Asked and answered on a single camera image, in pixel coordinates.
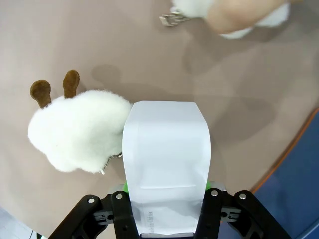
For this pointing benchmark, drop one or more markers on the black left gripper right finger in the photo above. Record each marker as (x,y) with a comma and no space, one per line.
(214,211)

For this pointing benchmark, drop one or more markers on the white plush with brown ears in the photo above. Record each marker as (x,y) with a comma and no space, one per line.
(77,132)

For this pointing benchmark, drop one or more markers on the white digital clock block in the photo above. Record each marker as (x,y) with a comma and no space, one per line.
(164,149)

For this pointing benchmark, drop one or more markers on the cream and white plush toy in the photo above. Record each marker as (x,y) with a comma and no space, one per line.
(239,17)

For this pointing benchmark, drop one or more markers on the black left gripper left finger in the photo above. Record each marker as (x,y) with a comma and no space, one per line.
(119,214)

